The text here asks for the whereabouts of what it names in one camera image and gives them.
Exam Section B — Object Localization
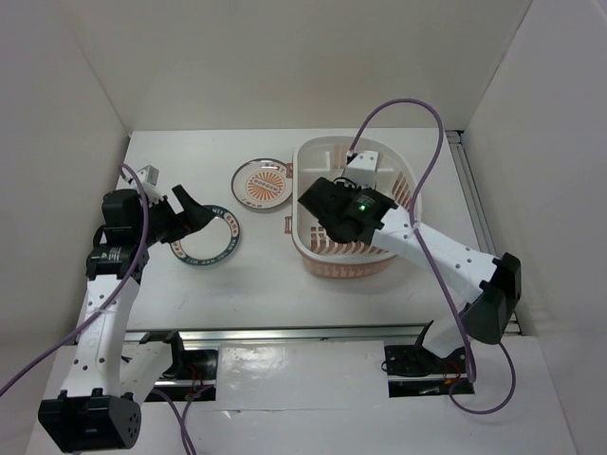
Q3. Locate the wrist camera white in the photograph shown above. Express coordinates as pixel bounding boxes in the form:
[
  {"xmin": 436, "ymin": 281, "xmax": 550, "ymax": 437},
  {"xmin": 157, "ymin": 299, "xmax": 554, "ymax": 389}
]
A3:
[
  {"xmin": 341, "ymin": 151, "xmax": 379, "ymax": 189},
  {"xmin": 120, "ymin": 163, "xmax": 166, "ymax": 207}
]

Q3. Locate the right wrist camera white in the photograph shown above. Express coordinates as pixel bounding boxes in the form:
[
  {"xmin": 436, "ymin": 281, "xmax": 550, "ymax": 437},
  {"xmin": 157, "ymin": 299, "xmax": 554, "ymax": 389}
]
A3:
[{"xmin": 341, "ymin": 151, "xmax": 379, "ymax": 189}]

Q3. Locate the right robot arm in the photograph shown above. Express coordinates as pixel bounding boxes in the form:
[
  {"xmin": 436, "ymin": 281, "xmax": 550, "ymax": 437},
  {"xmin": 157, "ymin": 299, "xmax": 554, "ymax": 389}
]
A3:
[{"xmin": 299, "ymin": 177, "xmax": 522, "ymax": 372}]

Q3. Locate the aluminium rail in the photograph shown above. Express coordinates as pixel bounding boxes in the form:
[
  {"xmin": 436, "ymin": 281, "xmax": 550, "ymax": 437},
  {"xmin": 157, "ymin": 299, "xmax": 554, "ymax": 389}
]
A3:
[
  {"xmin": 120, "ymin": 324, "xmax": 425, "ymax": 345},
  {"xmin": 446, "ymin": 130, "xmax": 496, "ymax": 254}
]

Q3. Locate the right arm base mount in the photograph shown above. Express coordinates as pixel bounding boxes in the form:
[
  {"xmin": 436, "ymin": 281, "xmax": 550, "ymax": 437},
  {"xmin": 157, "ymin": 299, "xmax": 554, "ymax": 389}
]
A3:
[{"xmin": 380, "ymin": 345, "xmax": 474, "ymax": 398}]

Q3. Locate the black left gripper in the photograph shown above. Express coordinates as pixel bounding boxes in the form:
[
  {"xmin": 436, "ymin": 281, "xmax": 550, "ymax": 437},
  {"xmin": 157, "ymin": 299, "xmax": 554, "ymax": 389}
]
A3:
[{"xmin": 135, "ymin": 184, "xmax": 214, "ymax": 246}]

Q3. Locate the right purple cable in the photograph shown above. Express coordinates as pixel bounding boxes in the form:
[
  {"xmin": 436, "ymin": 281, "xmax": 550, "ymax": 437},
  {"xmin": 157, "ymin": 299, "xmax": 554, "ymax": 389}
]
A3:
[{"xmin": 348, "ymin": 98, "xmax": 518, "ymax": 416}]

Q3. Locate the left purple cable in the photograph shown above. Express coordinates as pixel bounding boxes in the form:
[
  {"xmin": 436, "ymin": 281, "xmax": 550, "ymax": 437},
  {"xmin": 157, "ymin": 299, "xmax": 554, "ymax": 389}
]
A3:
[{"xmin": 0, "ymin": 164, "xmax": 198, "ymax": 455}]

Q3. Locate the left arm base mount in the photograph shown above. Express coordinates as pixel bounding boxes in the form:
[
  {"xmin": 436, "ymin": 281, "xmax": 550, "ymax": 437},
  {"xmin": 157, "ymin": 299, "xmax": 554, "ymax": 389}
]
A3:
[{"xmin": 153, "ymin": 349, "xmax": 219, "ymax": 403}]

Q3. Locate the aluminium rail front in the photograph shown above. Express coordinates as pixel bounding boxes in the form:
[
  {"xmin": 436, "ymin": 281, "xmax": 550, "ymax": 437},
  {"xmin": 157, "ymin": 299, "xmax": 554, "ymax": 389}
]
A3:
[{"xmin": 120, "ymin": 324, "xmax": 425, "ymax": 345}]

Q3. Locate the aluminium rail right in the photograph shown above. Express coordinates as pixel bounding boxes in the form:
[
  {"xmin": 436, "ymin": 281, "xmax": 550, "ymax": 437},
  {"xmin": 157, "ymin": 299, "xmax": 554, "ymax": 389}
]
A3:
[{"xmin": 446, "ymin": 130, "xmax": 496, "ymax": 254}]

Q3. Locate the white pink dish rack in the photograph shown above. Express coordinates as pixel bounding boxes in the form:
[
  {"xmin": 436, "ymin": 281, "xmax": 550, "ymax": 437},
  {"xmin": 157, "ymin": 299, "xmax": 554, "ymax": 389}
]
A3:
[{"xmin": 289, "ymin": 136, "xmax": 416, "ymax": 280}]

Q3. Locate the plate with orange sunburst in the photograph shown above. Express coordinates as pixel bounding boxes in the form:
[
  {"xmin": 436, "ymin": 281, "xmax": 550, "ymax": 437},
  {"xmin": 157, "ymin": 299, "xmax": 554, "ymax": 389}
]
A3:
[{"xmin": 230, "ymin": 158, "xmax": 293, "ymax": 210}]

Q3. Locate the purple cable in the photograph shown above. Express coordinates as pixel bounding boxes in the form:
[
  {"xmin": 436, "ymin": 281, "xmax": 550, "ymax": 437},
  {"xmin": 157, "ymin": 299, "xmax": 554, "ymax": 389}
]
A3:
[
  {"xmin": 348, "ymin": 98, "xmax": 518, "ymax": 416},
  {"xmin": 0, "ymin": 164, "xmax": 198, "ymax": 455}
]

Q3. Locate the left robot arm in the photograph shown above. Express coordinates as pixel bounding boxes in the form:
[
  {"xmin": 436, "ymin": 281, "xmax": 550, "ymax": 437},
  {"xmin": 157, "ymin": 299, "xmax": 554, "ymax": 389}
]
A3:
[{"xmin": 38, "ymin": 186, "xmax": 214, "ymax": 453}]

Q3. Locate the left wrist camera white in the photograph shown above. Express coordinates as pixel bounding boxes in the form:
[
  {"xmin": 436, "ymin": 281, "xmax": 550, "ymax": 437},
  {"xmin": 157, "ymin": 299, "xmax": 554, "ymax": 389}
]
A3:
[{"xmin": 120, "ymin": 163, "xmax": 166, "ymax": 207}]

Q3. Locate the plate with dark green rim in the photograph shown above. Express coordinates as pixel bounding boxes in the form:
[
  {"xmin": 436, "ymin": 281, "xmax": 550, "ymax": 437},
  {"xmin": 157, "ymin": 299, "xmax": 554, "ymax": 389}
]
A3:
[{"xmin": 170, "ymin": 205, "xmax": 241, "ymax": 268}]

